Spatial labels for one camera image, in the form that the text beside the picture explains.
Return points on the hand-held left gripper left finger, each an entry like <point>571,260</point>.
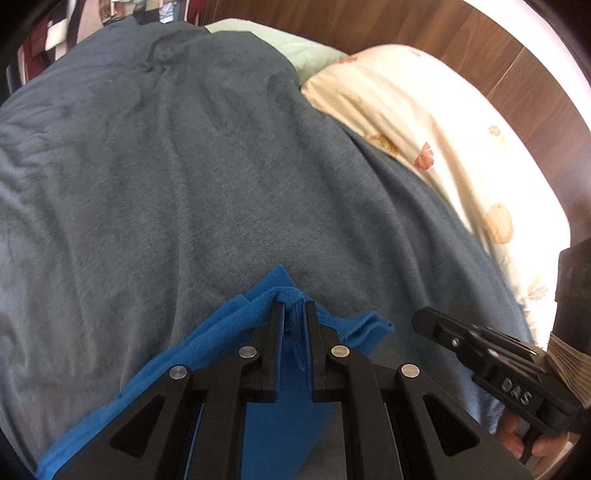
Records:
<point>278,346</point>

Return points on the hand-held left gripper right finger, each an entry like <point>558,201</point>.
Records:
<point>308,350</point>

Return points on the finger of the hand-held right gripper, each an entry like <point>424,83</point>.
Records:
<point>443,330</point>

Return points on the blue fleece pants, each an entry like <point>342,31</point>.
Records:
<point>221,332</point>

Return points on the person's right hand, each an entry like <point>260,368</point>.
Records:
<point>545,445</point>

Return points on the grey bed blanket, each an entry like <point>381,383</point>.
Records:
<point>184,184</point>

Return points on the cream floral pillow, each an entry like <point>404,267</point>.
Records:
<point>438,115</point>

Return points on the pale green pillow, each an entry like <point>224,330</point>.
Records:
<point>295,50</point>

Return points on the wooden wall panel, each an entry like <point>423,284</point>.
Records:
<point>369,23</point>

